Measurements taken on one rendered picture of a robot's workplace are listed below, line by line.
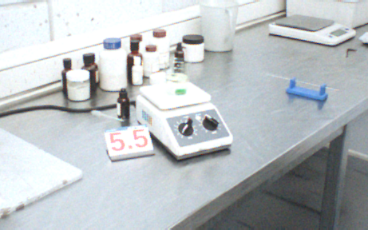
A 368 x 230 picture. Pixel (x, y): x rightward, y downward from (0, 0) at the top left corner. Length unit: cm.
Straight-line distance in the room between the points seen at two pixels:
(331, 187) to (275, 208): 64
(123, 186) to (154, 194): 6
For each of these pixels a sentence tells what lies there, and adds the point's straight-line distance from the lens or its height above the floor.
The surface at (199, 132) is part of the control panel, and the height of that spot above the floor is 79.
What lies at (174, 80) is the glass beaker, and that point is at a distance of 111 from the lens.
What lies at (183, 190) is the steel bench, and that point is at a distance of 96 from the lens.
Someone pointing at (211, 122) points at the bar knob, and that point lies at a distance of 108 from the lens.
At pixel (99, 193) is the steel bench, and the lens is 95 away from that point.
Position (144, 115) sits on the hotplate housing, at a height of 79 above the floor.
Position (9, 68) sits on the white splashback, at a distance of 135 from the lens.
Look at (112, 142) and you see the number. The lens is 108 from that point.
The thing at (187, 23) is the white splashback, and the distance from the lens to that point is 178.
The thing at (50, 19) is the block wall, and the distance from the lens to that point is 146.
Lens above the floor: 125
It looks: 21 degrees down
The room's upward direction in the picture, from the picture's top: straight up
